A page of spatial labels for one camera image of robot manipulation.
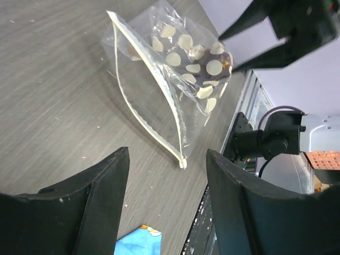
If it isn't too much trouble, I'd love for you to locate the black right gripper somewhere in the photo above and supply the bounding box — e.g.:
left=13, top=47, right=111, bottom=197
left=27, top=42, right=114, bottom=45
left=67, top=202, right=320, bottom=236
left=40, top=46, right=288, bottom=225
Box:
left=218, top=0, right=339, bottom=72

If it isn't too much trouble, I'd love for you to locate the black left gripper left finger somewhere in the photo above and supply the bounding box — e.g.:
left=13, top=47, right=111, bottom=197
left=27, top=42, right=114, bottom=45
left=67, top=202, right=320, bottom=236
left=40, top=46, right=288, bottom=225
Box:
left=1, top=147, right=130, bottom=254

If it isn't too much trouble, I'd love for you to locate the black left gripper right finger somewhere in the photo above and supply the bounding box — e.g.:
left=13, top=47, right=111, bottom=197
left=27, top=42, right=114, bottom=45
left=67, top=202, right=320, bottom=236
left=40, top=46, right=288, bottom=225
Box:
left=206, top=150, right=339, bottom=254

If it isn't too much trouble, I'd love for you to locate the dark red fake fruit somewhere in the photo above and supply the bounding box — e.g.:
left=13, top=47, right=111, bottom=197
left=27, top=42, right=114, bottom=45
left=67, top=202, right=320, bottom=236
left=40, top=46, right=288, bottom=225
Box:
left=182, top=50, right=233, bottom=87

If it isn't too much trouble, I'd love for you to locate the clear polka dot zip bag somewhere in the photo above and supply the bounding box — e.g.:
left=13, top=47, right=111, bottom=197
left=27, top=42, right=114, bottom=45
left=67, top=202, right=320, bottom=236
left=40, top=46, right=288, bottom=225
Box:
left=102, top=1, right=231, bottom=168

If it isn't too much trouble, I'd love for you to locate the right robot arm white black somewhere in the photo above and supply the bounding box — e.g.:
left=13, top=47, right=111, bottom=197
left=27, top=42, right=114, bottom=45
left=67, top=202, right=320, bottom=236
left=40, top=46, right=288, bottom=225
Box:
left=218, top=1, right=339, bottom=163

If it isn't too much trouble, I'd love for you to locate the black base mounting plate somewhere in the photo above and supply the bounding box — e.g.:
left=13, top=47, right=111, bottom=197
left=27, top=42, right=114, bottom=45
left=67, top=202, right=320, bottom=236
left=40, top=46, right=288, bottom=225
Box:
left=181, top=186, right=219, bottom=255

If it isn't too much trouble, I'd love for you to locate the blue patterned cloth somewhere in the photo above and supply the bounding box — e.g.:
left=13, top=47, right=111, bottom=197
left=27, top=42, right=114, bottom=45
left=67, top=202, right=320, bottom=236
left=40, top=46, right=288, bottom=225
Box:
left=114, top=225, right=162, bottom=255

